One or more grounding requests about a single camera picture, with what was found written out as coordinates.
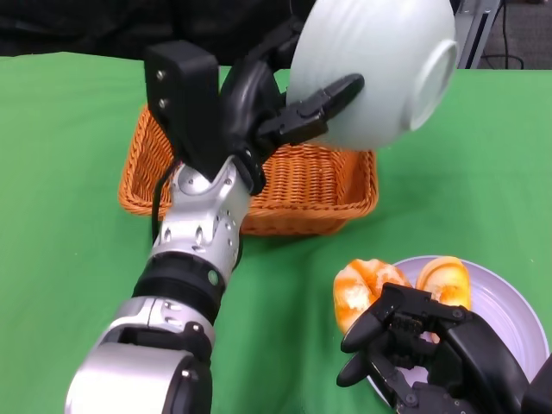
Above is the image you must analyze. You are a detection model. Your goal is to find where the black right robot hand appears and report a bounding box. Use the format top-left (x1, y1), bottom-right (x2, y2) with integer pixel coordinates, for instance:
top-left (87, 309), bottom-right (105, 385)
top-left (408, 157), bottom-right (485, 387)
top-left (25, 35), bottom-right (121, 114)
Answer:
top-left (336, 282), bottom-right (540, 414)

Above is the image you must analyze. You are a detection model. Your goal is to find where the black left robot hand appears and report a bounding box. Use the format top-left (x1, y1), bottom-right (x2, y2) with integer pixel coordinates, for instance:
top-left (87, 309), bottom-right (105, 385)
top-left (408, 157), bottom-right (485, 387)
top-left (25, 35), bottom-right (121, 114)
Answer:
top-left (219, 19), bottom-right (367, 195)

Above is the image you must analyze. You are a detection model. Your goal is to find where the golden sliced loaf bread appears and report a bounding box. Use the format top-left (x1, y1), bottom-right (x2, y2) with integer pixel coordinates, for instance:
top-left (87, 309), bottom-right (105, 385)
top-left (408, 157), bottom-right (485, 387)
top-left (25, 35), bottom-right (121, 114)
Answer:
top-left (415, 255), bottom-right (472, 311)

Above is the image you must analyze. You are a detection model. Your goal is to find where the orange ring donut bread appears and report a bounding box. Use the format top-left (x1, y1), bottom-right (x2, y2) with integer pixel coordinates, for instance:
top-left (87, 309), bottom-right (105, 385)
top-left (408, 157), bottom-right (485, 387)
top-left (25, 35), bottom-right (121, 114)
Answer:
top-left (334, 258), bottom-right (413, 336)

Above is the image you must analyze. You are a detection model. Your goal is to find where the grey-green round bowl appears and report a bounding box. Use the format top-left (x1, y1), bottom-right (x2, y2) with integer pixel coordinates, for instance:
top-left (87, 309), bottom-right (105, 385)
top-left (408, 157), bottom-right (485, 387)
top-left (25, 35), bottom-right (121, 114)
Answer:
top-left (286, 0), bottom-right (458, 151)

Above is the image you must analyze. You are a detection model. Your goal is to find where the pale lavender round plate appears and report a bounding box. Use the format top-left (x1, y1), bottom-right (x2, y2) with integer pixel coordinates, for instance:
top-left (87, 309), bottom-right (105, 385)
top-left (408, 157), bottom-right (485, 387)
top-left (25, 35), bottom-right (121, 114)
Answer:
top-left (368, 256), bottom-right (543, 406)

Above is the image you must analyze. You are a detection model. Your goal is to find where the orange wicker basket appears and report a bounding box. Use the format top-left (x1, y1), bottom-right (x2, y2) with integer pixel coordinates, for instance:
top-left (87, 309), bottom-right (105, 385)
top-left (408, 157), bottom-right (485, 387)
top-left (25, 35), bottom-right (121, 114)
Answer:
top-left (118, 105), bottom-right (380, 237)

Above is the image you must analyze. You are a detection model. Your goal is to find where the black backdrop cloth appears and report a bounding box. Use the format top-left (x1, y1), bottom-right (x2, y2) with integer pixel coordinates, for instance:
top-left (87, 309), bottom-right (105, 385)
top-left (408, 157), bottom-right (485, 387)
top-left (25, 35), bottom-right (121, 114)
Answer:
top-left (0, 0), bottom-right (311, 68)

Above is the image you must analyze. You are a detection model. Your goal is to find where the green tablecloth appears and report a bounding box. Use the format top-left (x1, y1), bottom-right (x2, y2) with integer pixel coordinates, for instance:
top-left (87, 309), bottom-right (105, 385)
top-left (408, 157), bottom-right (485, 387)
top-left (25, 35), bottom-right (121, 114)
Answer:
top-left (0, 51), bottom-right (552, 414)

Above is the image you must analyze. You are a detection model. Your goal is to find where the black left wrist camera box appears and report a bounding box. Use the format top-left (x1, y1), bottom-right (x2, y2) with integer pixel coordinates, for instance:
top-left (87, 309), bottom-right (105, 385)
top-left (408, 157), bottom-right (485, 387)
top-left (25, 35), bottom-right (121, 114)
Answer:
top-left (144, 41), bottom-right (229, 182)

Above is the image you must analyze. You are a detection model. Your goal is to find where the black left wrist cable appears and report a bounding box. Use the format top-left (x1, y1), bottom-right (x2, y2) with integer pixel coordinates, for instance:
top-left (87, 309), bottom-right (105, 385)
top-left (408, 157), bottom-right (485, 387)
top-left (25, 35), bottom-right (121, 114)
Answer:
top-left (150, 161), bottom-right (182, 242)

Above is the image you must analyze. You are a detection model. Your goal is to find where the grey aluminium frame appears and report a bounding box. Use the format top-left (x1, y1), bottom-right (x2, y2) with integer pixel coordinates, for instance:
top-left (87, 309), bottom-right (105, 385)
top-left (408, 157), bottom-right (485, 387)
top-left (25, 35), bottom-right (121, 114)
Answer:
top-left (452, 0), bottom-right (544, 70)

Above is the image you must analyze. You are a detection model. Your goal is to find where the black floor cable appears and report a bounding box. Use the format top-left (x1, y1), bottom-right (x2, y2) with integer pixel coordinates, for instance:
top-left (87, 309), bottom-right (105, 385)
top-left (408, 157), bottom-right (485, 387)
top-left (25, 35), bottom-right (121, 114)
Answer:
top-left (480, 0), bottom-right (525, 70)

